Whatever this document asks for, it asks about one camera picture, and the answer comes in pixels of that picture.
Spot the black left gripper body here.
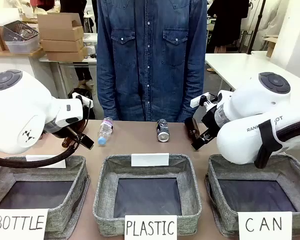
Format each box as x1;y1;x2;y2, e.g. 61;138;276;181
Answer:
42;119;77;139

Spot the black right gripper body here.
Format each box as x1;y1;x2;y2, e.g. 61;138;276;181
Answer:
201;106;221;135

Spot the clear bottle with purple label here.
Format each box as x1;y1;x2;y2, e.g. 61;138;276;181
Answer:
97;116;115;147

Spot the black dented soda can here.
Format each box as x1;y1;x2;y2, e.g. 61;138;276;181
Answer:
156;118;171;143

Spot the grey fabric basket bottle sign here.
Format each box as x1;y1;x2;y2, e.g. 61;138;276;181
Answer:
0;154;91;240

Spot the grey fabric basket plastic sign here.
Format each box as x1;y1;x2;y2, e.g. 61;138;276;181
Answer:
92;153;203;238

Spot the grey fabric basket can sign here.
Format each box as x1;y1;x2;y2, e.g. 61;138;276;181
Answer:
204;152;300;238

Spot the white paper sign CAN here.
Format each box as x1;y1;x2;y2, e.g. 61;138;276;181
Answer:
237;211;294;240

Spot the black mesh basket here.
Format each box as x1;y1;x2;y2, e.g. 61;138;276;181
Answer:
2;20;40;43

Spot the black bag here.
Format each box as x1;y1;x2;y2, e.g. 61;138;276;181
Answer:
67;87;97;120

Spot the large white table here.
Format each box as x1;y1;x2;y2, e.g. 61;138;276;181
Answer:
204;50;300;94

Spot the person in dark trousers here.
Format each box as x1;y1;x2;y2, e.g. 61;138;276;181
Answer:
74;61;94;83

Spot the flat cardboard box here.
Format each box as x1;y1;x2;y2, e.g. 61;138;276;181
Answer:
40;38;86;53
39;25;85;42
44;46;89;63

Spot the white table with boxes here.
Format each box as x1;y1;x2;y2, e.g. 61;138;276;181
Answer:
38;32;99;100

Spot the person in denim shirt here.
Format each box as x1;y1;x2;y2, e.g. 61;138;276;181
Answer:
96;0;208;123

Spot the white paper sign PLASTIC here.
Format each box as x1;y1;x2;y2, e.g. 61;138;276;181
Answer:
124;214;178;240

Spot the leaning cardboard sheet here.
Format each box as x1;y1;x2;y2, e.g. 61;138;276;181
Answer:
263;35;279;59

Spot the person in black clothes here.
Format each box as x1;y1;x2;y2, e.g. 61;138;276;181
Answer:
206;0;250;54

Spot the white paper sign BOTTLE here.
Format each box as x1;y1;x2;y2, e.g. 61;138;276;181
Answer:
0;208;50;240

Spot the black tripod pole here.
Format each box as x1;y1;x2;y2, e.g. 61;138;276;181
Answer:
246;0;264;54

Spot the open cardboard box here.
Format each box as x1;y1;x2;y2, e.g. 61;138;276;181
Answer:
36;12;84;30

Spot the person in white coat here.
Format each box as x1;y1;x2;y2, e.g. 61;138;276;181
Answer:
259;0;289;38

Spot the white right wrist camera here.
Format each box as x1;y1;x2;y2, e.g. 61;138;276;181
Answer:
190;92;219;109

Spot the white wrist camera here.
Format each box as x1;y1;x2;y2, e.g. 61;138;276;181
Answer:
190;92;219;109
71;91;94;106

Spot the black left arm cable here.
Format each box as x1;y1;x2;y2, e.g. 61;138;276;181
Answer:
0;99;94;169

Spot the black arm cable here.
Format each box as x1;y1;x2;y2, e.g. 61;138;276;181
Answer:
276;115;300;144
0;99;94;169

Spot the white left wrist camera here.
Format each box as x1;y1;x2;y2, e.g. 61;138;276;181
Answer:
71;91;94;106

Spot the black strap on arm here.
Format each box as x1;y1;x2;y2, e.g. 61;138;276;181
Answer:
254;119;284;170

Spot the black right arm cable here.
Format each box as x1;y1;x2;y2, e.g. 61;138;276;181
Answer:
276;115;300;144

